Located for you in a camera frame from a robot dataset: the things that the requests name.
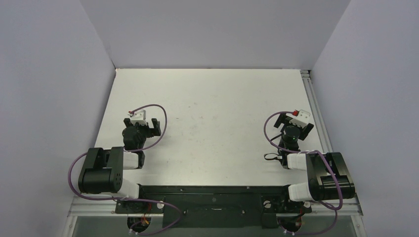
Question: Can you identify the purple cable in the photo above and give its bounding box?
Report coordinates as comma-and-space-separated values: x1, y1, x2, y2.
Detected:
263, 111, 344, 237
67, 104, 181, 237

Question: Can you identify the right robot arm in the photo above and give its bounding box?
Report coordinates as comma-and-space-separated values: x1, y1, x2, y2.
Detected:
264, 110, 356, 211

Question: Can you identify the aluminium rail frame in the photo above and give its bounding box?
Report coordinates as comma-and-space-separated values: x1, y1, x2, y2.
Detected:
67, 69, 367, 237

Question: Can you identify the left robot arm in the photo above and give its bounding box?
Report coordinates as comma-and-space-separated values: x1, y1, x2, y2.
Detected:
78, 118, 162, 212

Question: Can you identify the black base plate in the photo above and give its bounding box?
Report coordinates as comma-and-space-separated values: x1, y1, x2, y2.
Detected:
115, 185, 312, 229

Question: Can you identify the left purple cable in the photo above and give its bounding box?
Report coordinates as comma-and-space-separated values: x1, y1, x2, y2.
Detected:
67, 104, 181, 237

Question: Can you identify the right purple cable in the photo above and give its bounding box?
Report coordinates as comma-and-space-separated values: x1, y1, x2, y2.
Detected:
263, 111, 344, 237

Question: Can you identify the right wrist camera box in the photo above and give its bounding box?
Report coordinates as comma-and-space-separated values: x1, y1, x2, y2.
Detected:
286, 110, 311, 128

